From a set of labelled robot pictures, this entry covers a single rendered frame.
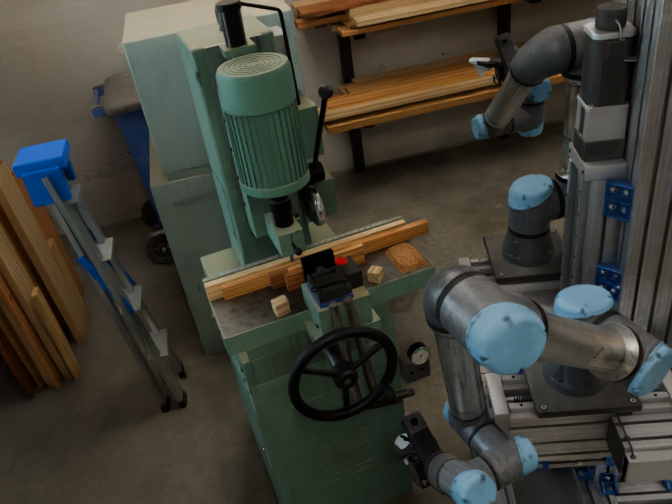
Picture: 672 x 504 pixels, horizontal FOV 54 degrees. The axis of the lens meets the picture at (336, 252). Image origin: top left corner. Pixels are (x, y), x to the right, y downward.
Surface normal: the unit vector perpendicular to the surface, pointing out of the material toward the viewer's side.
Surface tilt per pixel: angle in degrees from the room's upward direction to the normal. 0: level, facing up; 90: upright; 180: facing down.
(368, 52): 90
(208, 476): 0
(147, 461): 0
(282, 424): 90
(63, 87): 90
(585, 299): 7
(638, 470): 90
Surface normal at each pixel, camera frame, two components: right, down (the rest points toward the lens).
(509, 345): 0.33, 0.43
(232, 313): -0.13, -0.82
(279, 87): 0.73, 0.30
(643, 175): -0.02, 0.56
